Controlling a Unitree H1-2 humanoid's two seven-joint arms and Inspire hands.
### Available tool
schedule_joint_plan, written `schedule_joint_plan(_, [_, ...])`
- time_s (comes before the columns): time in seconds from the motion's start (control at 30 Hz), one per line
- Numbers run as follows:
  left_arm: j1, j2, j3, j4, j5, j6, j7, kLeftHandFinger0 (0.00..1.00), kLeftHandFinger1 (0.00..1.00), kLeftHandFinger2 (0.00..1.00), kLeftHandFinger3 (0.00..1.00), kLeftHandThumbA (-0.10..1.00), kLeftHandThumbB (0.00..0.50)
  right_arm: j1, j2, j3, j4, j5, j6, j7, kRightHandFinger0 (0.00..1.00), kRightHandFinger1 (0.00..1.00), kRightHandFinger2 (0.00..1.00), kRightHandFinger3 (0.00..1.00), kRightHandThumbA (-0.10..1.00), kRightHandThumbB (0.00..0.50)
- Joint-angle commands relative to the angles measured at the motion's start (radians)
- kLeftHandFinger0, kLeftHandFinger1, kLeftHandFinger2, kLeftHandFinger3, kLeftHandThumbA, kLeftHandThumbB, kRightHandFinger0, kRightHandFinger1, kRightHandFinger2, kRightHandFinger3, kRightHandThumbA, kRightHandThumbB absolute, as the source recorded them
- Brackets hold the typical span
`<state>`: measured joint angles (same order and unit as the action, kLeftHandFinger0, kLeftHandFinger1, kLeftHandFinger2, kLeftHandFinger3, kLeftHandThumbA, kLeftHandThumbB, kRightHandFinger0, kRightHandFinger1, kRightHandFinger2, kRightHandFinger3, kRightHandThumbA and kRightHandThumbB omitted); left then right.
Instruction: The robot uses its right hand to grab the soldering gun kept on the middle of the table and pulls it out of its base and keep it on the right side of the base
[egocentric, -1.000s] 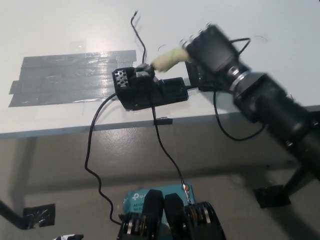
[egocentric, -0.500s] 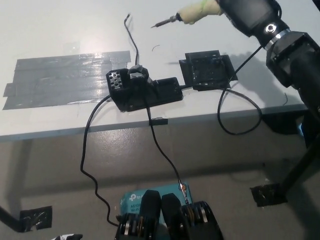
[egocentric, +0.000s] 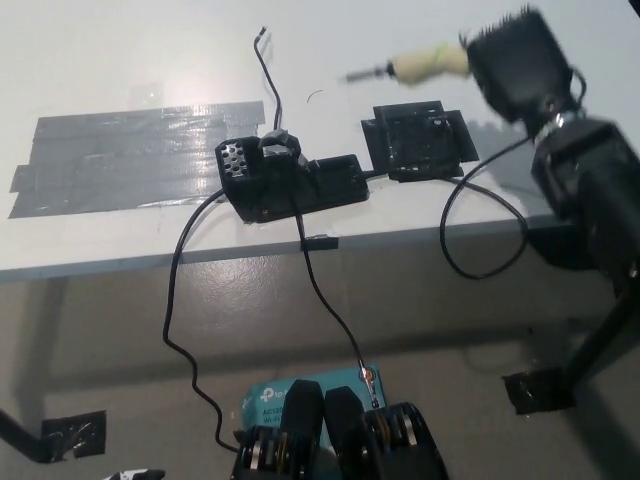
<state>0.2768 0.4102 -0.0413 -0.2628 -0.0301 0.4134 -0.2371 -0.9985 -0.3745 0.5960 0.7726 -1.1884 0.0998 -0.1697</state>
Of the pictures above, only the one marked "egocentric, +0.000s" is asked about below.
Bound black soldering iron cable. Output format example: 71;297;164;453
363;64;589;280

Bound black tape patch holder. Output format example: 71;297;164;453
360;99;480;183

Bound long black cable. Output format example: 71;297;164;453
162;192;242;454

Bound black table leg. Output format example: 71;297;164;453
562;279;640;396
0;408;54;462

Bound black cable with metal connector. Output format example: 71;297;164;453
292;189;382;409

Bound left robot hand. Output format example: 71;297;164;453
101;467;167;480

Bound teal tp-link box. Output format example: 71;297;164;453
240;367;389;436

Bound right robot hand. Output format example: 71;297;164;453
458;4;587;137

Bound thin black wire bare tip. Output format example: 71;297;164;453
253;27;284;132

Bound black soldering iron base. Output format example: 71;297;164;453
214;128;370;224

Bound grey duct tape patch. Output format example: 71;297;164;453
6;101;266;220

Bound small black tape strip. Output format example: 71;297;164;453
298;234;340;252

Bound black robot torso blocks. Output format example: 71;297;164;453
230;379;447;480

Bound cream-wrapped soldering iron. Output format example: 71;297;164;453
344;43;474;91

